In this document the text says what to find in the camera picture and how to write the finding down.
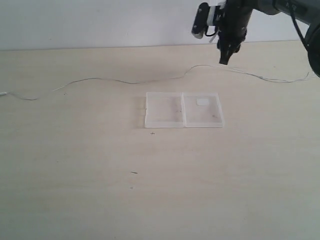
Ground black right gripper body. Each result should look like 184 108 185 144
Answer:
218 0 252 51

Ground white wired earphones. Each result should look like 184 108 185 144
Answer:
0 64 314 101

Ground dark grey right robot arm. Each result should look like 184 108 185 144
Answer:
217 0 320 76

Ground clear plastic hinged case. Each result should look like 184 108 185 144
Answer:
136 92 225 129

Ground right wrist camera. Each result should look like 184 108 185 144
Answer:
191 2 224 43

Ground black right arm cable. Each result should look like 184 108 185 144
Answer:
287 4 311 53

